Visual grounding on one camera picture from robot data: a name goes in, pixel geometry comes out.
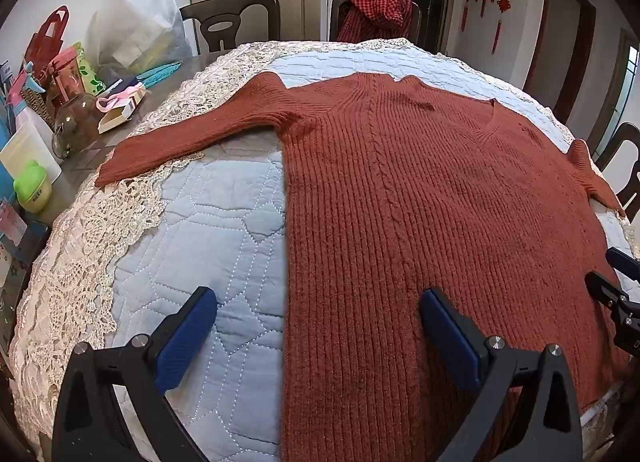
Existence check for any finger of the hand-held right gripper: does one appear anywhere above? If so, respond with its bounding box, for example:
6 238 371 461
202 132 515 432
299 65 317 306
605 247 640 288
585 269 631 313

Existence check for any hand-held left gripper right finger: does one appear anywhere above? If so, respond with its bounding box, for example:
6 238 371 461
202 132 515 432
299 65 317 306
419 287 585 462

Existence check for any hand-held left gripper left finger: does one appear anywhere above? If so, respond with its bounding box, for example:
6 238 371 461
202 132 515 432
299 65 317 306
51 286 218 462

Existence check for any rust knit sweater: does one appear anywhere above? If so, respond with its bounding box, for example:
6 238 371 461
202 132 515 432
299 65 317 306
94 71 632 462

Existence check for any light blue quilted blanket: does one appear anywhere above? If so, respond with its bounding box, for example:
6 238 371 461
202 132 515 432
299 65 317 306
107 49 640 462

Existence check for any dark wooden chair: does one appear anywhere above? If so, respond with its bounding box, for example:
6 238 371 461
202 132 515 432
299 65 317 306
595 122 640 210
328 0 423 50
179 0 281 55

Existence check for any blue quilted lace-edged cloth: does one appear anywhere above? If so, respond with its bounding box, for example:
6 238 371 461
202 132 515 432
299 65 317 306
9 37 640 462

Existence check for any brown door with window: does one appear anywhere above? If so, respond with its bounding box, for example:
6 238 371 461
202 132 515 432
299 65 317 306
587 28 640 158

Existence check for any green-lidded bottle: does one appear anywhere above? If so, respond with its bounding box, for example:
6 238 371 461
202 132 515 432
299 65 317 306
13 159 53 214

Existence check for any small cream cardboard box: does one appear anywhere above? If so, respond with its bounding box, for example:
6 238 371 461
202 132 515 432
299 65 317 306
97 99 136 134

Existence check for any brown wooden door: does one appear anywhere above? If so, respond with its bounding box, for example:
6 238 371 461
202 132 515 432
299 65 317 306
522 0 597 125

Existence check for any round glass jar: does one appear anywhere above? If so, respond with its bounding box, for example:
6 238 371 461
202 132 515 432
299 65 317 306
51 93 103 159

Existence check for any white plastic container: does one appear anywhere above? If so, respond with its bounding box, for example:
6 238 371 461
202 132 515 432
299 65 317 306
0 119 63 183

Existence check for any leopard print pouch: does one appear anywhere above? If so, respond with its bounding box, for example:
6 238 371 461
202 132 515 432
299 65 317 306
22 87 55 130

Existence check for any translucent plastic bag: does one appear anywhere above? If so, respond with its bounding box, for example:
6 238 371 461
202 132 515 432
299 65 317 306
89 0 193 85

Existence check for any red gift bag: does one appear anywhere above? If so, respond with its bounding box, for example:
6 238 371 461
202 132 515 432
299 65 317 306
24 5 71 78

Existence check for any red checkered garment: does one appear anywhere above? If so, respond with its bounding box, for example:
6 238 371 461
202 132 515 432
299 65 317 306
337 0 413 43

